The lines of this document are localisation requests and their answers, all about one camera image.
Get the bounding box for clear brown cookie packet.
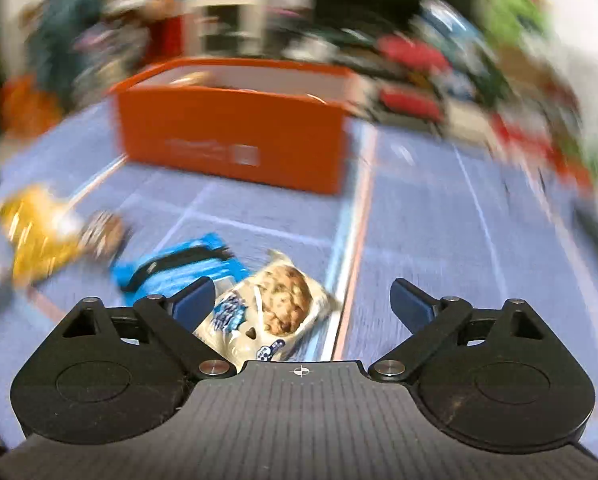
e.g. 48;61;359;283
79;210;127;261

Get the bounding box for light blue snack packet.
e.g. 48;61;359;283
110;232;245;306

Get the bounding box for white cookie packet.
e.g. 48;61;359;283
193;249;342;363

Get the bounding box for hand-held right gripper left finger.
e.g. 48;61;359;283
62;277;237;378

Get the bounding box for orange cardboard box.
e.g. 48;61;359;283
110;57;367;196

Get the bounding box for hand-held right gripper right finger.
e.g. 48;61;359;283
368;277;547;381

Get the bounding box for gold foil snack packet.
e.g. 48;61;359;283
0;185;87;286

